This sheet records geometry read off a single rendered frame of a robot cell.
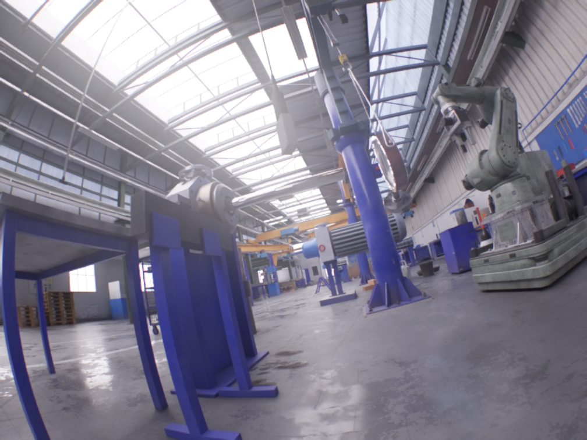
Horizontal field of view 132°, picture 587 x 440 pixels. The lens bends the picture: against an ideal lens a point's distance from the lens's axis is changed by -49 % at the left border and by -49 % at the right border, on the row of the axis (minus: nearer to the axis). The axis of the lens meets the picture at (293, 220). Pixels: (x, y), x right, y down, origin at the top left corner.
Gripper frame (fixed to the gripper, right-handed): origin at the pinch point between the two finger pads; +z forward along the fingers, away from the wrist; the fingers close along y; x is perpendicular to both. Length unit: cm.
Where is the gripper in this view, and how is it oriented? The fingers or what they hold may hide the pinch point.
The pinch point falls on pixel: (467, 144)
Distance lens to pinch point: 229.8
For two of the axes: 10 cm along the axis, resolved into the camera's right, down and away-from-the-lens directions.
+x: -9.8, 2.1, -0.1
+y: 0.5, 2.4, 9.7
